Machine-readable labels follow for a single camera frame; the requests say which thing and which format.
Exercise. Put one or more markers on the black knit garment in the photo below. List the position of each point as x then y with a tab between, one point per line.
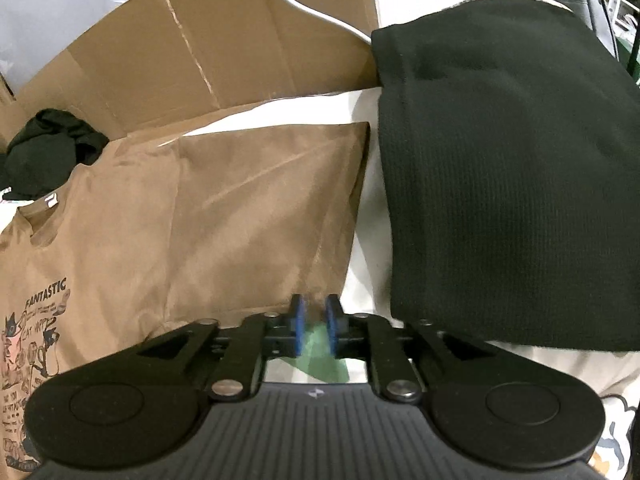
500	170

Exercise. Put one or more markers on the crumpled black garment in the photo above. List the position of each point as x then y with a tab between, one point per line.
45	150

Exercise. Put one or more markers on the white printed bedsheet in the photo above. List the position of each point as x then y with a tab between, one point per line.
367	260

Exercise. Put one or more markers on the brown printed t-shirt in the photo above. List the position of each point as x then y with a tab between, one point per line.
200	235

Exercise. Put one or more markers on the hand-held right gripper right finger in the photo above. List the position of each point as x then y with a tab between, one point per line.
332	327

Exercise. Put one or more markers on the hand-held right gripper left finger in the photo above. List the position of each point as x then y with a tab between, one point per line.
298	327

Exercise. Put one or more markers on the flattened cardboard sheet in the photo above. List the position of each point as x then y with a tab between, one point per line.
200	45

